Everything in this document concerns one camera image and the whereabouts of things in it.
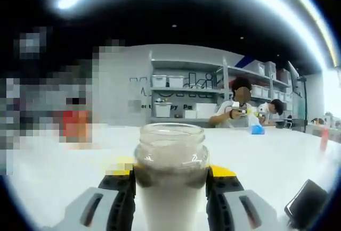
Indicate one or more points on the black tripod stand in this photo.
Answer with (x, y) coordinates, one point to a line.
(304, 103)

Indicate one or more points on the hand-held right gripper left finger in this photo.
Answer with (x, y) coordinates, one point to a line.
(106, 209)

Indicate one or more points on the grey metal shelving unit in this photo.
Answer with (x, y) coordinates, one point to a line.
(191, 66)

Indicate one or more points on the translucent plastic bottle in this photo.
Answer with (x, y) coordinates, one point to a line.
(170, 188)

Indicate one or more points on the long ceiling light strip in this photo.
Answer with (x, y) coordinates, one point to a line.
(319, 15)

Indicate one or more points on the blue plastic item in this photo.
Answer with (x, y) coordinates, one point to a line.
(257, 130)

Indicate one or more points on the standing glass panel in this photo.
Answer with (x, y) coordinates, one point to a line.
(294, 90)

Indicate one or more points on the black smartphone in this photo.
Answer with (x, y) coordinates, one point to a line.
(306, 204)

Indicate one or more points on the orange small bottle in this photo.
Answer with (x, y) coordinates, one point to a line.
(325, 138)

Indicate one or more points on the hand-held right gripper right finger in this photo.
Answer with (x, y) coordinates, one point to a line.
(239, 209)

